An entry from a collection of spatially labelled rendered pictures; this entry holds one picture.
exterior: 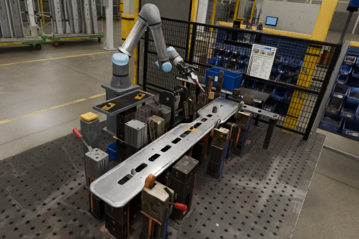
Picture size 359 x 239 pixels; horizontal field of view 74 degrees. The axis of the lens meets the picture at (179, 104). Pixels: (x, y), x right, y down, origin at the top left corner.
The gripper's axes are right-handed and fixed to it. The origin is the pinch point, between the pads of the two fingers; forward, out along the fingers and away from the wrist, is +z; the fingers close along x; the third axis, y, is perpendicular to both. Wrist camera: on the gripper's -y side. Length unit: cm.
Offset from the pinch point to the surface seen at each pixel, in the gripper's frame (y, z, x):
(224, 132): 43, 41, 19
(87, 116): 97, -8, -4
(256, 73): -55, 24, 23
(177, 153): 74, 34, 8
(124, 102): 71, -8, -4
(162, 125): 62, 16, 0
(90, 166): 109, 14, -6
